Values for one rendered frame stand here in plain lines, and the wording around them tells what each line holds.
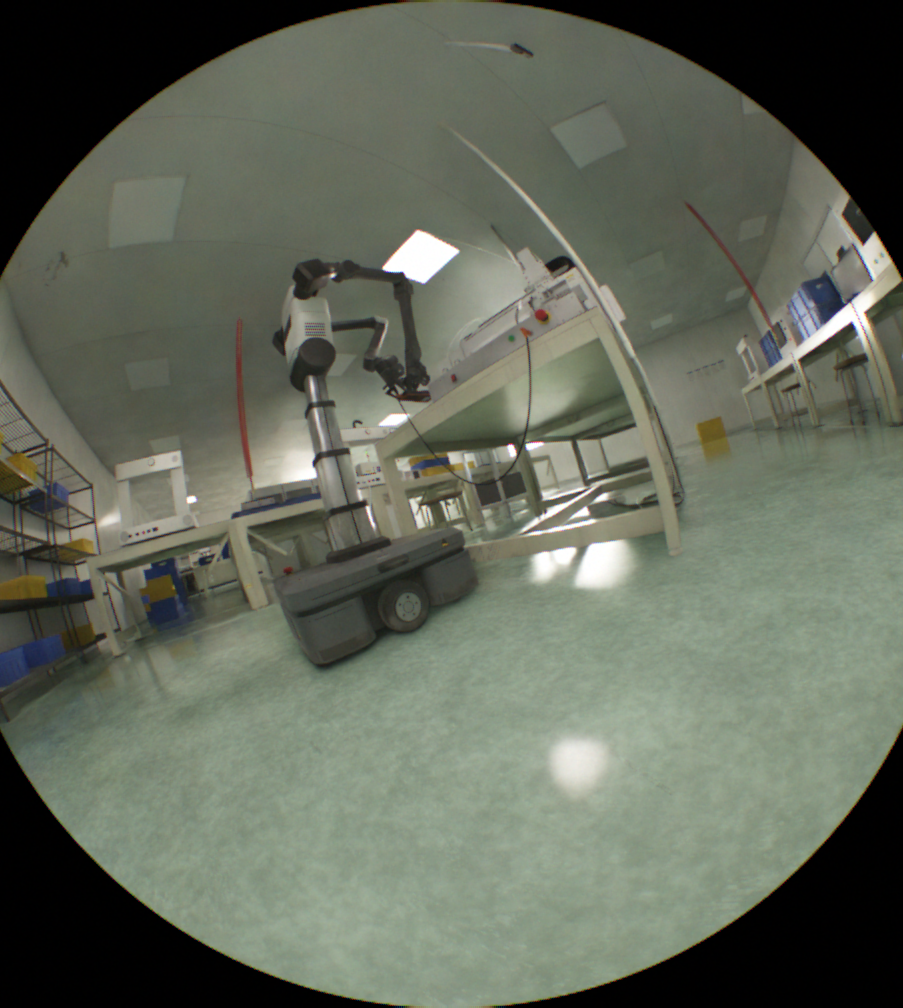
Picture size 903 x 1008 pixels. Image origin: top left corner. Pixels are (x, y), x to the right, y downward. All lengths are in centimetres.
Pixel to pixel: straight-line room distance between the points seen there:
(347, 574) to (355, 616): 12
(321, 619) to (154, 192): 279
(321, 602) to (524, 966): 80
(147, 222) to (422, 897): 310
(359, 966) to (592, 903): 20
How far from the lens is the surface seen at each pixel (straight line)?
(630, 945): 33
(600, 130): 326
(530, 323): 107
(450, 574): 100
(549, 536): 101
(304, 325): 132
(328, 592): 81
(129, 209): 287
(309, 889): 42
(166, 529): 266
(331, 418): 117
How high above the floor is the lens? 33
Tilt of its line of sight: 1 degrees up
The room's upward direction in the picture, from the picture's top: 17 degrees counter-clockwise
